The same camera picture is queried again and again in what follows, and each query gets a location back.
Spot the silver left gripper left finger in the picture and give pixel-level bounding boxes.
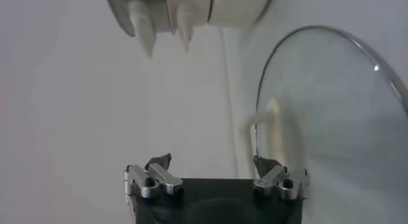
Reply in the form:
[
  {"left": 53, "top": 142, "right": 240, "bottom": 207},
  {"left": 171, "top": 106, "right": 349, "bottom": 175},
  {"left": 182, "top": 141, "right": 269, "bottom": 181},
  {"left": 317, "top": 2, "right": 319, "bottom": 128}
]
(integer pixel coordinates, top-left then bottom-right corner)
[{"left": 123, "top": 153, "right": 185, "bottom": 200}]

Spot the glass lid with cream handle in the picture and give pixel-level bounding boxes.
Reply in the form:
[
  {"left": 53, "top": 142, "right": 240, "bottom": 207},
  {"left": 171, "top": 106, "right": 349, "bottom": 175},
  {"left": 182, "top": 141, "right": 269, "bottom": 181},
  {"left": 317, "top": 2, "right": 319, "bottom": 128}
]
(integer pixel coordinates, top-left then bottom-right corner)
[{"left": 241, "top": 24, "right": 408, "bottom": 224}]

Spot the cream electric cooker pot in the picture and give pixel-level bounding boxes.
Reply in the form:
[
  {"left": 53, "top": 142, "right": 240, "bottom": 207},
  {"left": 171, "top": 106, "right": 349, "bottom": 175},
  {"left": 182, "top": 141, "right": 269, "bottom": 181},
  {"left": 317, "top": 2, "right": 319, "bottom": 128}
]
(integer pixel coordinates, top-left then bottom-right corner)
[{"left": 165, "top": 0, "right": 277, "bottom": 52}]

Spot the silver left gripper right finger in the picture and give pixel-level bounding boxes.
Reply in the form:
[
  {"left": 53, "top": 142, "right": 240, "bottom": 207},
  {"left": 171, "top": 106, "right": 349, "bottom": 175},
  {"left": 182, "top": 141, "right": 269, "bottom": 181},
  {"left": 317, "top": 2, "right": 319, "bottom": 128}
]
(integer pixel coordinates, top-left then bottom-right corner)
[{"left": 252, "top": 154, "right": 311, "bottom": 201}]

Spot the stainless steel steamer basket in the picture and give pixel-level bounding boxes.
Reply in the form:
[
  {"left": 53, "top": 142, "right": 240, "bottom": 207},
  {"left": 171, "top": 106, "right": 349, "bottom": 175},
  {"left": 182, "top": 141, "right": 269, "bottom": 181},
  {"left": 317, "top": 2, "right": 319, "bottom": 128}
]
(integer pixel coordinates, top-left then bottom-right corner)
[{"left": 101, "top": 0, "right": 175, "bottom": 59}]

